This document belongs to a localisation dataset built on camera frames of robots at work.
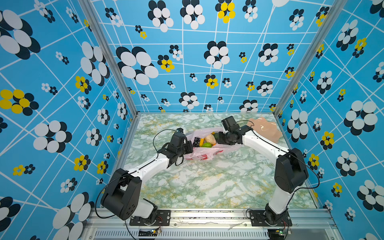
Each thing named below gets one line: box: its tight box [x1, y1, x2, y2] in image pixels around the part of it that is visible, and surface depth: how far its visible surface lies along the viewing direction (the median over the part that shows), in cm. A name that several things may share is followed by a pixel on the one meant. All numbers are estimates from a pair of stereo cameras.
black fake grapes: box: [192, 137, 201, 148], surface depth 101 cm
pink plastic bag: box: [183, 127, 243, 161], surface depth 85 cm
